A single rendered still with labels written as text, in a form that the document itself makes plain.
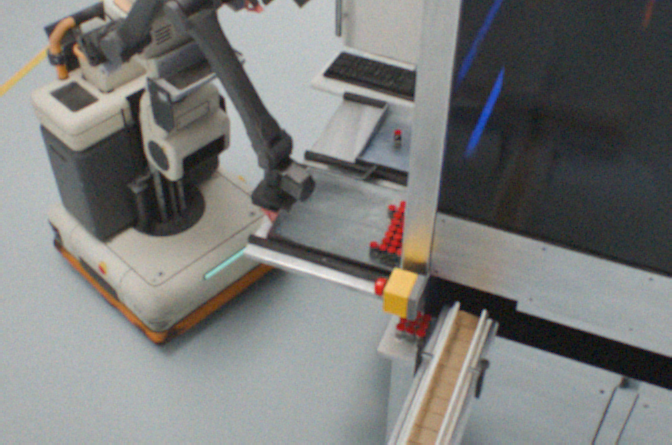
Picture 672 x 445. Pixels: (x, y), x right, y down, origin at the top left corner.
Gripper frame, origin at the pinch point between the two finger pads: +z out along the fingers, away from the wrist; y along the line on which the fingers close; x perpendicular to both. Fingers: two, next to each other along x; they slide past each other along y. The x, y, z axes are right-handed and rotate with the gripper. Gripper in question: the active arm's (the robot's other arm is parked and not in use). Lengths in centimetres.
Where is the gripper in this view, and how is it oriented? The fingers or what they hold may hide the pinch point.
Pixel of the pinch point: (273, 219)
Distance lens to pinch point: 213.3
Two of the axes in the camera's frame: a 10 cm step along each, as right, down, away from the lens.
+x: 3.9, -6.4, 6.6
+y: 9.2, 3.3, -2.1
